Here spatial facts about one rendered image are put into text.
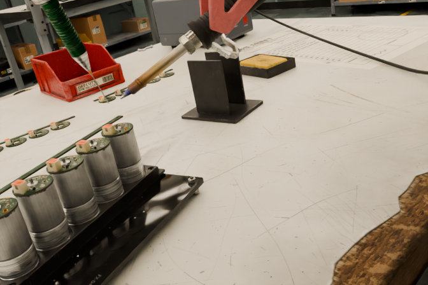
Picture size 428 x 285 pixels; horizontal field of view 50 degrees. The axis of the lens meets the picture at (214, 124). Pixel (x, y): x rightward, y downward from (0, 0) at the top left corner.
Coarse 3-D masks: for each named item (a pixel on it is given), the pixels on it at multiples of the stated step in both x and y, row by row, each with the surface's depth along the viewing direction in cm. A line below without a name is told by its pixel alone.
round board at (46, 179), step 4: (36, 176) 30; (40, 176) 30; (44, 176) 29; (48, 176) 29; (28, 180) 29; (36, 180) 29; (40, 180) 29; (44, 180) 29; (48, 180) 29; (52, 180) 29; (40, 184) 29; (48, 184) 28; (32, 188) 28; (36, 188) 28; (40, 188) 28; (44, 188) 28; (12, 192) 28; (28, 192) 28; (32, 192) 28; (36, 192) 28; (16, 196) 28; (20, 196) 28; (24, 196) 28
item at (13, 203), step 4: (0, 200) 27; (4, 200) 27; (8, 200) 27; (12, 200) 27; (16, 200) 27; (0, 204) 27; (4, 204) 27; (8, 204) 27; (12, 204) 27; (16, 204) 27; (4, 208) 26; (8, 208) 26; (12, 208) 26; (0, 212) 26; (4, 212) 26; (8, 212) 26; (0, 216) 26; (4, 216) 26
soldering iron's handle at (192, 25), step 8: (224, 0) 34; (232, 0) 33; (264, 0) 34; (224, 8) 33; (208, 16) 33; (192, 24) 33; (200, 24) 33; (208, 24) 33; (200, 32) 33; (208, 32) 33; (216, 32) 34; (200, 40) 34; (208, 40) 33; (208, 48) 34
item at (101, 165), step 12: (96, 144) 33; (84, 156) 32; (96, 156) 32; (108, 156) 33; (96, 168) 33; (108, 168) 33; (96, 180) 33; (108, 180) 33; (120, 180) 34; (96, 192) 33; (108, 192) 33; (120, 192) 34
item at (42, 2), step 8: (32, 0) 27; (40, 0) 27; (48, 0) 27; (56, 0) 28; (48, 8) 28; (56, 8) 28; (48, 16) 28; (56, 16) 28; (64, 16) 28; (56, 24) 28; (64, 24) 28; (64, 32) 29; (72, 32) 29; (64, 40) 29; (72, 40) 29; (80, 40) 30; (72, 48) 29; (80, 48) 30; (72, 56) 30
